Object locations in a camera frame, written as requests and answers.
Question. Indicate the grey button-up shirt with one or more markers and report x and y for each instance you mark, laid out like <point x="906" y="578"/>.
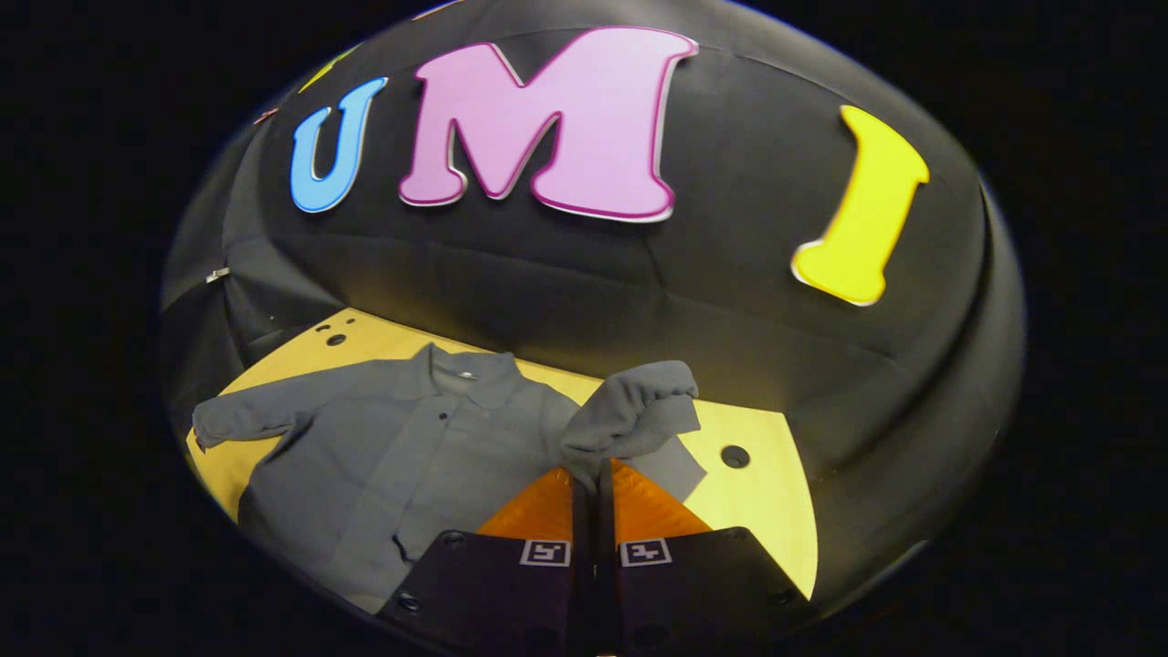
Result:
<point x="392" y="456"/>

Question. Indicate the black backdrop cloth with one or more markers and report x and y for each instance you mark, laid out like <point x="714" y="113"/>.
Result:
<point x="730" y="301"/>

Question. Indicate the white metal clip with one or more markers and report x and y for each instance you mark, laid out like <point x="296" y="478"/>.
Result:
<point x="217" y="274"/>

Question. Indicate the copper metal clip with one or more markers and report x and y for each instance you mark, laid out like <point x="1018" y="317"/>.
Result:
<point x="266" y="116"/>

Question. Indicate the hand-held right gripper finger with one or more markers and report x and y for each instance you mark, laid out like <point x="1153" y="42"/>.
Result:
<point x="605" y="529"/>
<point x="583" y="529"/>

